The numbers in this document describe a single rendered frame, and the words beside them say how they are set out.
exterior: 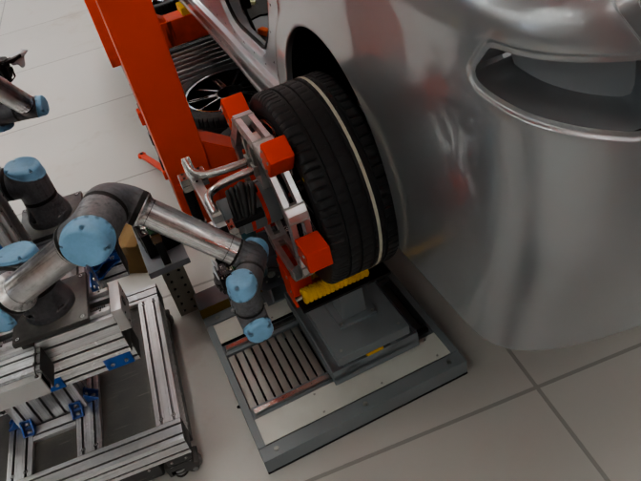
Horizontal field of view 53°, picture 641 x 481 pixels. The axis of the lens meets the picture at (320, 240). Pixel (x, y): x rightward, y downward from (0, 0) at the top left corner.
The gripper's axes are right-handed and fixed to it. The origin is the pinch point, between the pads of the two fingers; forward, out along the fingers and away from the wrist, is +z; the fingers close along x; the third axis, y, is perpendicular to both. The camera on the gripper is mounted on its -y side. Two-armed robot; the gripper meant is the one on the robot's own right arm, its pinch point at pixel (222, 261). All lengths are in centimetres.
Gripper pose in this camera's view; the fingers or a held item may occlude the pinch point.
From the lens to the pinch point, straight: 194.4
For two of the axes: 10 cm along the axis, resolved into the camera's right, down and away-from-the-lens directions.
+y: -1.7, -7.5, -6.4
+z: -4.0, -5.4, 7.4
